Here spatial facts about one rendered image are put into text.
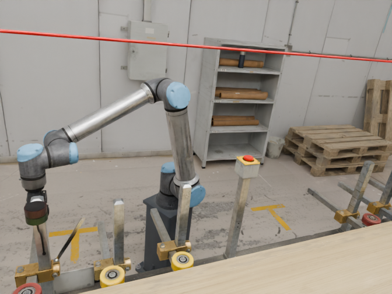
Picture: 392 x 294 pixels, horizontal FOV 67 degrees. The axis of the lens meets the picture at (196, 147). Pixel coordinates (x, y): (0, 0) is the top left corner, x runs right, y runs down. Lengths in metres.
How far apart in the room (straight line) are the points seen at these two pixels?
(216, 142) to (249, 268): 3.15
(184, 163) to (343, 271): 0.87
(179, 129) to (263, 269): 0.74
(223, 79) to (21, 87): 2.32
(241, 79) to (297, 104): 1.06
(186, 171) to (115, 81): 2.20
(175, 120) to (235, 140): 2.91
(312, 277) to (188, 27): 3.06
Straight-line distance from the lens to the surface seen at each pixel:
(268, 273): 1.19
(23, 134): 3.85
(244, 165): 1.16
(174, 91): 1.39
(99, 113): 1.45
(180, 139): 1.51
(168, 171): 1.79
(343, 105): 5.31
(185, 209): 1.17
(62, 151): 1.30
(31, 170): 1.29
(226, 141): 4.26
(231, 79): 4.00
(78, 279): 1.32
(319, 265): 1.31
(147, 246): 2.19
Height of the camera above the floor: 1.70
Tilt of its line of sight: 23 degrees down
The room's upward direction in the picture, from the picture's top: 6 degrees clockwise
